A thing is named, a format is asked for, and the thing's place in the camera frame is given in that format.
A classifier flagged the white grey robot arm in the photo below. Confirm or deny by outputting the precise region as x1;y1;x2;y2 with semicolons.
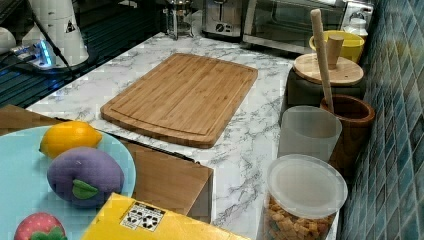
1;0;89;71

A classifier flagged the stainless steel slot toaster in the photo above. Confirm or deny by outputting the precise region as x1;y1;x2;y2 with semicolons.
202;0;248;40

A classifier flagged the stainless steel toaster oven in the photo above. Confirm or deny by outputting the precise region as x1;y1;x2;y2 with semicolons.
243;0;374;54

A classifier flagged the bamboo cutting board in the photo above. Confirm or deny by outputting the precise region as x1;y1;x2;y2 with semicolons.
101;53;258;148

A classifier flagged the wooden tray box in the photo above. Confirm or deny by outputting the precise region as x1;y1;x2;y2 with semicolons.
1;105;213;222

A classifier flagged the frosted plastic cup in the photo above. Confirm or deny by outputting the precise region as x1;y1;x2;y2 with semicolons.
277;105;342;162

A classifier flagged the glass french press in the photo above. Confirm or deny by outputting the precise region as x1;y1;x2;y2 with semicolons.
164;0;193;40

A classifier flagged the clear cereal storage jar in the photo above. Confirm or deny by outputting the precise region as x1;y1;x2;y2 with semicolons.
260;154;348;240

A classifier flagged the yellow cereal box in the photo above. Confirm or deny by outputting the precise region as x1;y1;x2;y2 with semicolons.
80;193;250;240

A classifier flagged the purple toy plum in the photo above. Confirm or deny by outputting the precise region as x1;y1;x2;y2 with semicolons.
47;147;125;208

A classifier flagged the brown wooden utensil cup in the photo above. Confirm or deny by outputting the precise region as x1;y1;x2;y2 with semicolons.
329;94;375;178

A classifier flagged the yellow toy lemon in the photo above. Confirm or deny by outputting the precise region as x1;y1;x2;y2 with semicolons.
39;121;102;159

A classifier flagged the yellow bowl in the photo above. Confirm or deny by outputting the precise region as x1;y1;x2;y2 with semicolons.
323;30;365;63

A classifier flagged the white cap bottle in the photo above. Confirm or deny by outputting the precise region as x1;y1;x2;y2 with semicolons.
343;18;368;39

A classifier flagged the light blue plate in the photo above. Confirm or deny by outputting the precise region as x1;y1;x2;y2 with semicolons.
1;126;136;240

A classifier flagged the red toy strawberry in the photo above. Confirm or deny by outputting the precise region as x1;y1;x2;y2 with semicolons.
14;212;68;240

